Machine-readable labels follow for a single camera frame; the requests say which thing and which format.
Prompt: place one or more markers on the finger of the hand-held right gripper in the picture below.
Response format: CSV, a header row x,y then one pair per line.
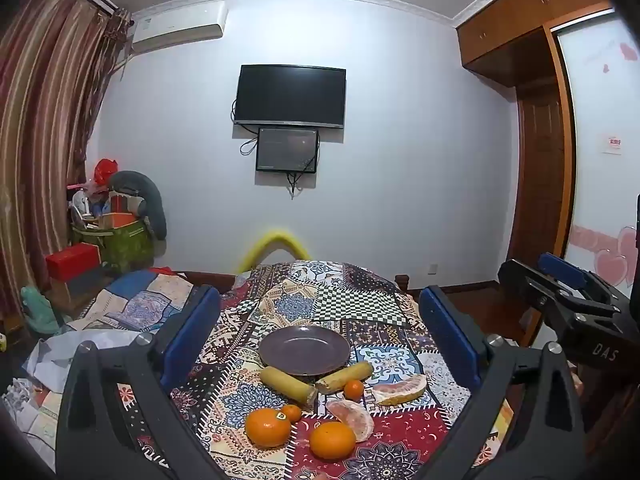
x,y
522,282
561,265

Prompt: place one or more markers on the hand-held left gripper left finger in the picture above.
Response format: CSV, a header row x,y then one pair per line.
x,y
185,331

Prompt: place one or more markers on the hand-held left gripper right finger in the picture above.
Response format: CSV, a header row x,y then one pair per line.
x,y
451,331

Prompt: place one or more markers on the peeled pomelo segment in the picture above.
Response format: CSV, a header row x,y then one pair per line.
x,y
356,419
400,391

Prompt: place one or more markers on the small tangerine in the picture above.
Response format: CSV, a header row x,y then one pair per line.
x,y
354,389
291,412

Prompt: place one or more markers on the long sugarcane piece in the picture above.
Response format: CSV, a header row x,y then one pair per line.
x,y
287,385

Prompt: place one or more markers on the short sugarcane piece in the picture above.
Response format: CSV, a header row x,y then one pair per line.
x,y
345,378

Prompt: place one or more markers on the purple round plate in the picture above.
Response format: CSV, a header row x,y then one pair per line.
x,y
304,350

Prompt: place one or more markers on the large orange with sticker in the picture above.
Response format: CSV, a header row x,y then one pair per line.
x,y
267,428

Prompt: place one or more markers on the patchwork quilt with blue patches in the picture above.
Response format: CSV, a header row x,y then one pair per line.
x,y
135,297

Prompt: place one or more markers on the white crumpled cloth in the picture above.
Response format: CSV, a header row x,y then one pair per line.
x,y
80,355

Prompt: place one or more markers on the green fabric storage bag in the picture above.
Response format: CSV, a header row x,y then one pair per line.
x,y
122,242

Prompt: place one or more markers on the red and white sticker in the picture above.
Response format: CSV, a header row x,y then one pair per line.
x,y
612,145

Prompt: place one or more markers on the red box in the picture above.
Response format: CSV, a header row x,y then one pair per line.
x,y
72,261

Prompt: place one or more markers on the patchwork patterned tablecloth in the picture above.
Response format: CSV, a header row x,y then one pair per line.
x,y
320,305

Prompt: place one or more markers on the grey bolster pillow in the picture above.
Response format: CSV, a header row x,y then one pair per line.
x,y
150,200

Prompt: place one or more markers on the teal soft toy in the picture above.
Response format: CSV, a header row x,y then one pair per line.
x,y
40,310

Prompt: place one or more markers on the crumpled white papers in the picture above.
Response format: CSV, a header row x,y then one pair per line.
x,y
30,407

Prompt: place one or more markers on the red plastic bag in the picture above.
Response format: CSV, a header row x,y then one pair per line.
x,y
106,171

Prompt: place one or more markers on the striped brown curtain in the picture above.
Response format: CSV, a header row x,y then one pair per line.
x,y
45,135

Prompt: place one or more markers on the wooden overhead cabinet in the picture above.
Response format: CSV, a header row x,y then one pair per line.
x,y
520,25

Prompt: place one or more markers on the white air conditioner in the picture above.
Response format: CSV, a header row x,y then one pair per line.
x,y
177,25

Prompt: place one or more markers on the small black wall monitor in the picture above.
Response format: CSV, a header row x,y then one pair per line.
x,y
287,150

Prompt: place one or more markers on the black wall television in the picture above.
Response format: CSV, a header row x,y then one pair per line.
x,y
290,96

